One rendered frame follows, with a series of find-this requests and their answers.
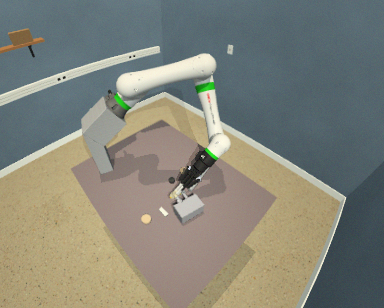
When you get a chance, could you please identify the cream gear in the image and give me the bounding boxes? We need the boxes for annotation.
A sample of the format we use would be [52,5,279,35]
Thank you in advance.
[170,190,179,200]

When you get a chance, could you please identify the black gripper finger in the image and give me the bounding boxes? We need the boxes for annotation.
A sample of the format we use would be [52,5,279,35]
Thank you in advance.
[176,172,202,195]
[174,166,194,191]

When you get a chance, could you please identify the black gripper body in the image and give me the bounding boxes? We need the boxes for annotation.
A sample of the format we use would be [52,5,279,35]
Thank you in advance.
[190,158,208,178]

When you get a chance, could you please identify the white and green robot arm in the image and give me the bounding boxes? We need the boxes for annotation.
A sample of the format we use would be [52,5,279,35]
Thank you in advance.
[105,54,230,167]

